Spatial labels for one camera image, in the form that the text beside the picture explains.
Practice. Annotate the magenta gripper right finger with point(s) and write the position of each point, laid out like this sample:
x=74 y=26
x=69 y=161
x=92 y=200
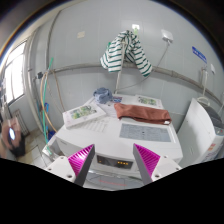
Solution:
x=146 y=161

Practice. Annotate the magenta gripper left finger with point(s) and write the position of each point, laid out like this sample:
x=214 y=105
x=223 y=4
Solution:
x=80 y=163

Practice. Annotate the brown folded towel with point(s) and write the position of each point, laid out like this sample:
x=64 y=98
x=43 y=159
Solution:
x=143 y=114

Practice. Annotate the white washing machine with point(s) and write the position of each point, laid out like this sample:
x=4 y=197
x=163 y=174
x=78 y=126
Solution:
x=113 y=166

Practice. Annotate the printed booklet on left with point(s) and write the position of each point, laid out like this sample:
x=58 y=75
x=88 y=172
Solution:
x=82 y=114

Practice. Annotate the printed booklet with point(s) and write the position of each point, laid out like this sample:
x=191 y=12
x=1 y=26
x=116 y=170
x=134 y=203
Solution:
x=82 y=114
x=148 y=101

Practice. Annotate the white appliance at right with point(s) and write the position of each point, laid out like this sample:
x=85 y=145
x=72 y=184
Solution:
x=201 y=134

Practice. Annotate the printed booklet at back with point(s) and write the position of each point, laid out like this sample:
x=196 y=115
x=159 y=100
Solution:
x=148 y=101

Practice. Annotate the blue grey crumpled cloth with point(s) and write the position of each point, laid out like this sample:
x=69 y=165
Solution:
x=102 y=95

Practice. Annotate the green white striped shirt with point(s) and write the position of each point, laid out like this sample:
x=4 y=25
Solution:
x=125 y=47

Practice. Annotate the horizontal grey wall pipe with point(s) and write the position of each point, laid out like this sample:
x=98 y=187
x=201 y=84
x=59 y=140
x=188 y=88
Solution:
x=157 y=69

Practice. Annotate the window with frame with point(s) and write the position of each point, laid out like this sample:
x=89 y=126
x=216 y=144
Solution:
x=13 y=74

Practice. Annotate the blue wall sign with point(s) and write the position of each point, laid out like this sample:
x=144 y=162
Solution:
x=199 y=54

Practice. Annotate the white wall socket box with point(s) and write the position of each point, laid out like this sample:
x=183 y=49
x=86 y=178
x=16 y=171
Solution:
x=167 y=36

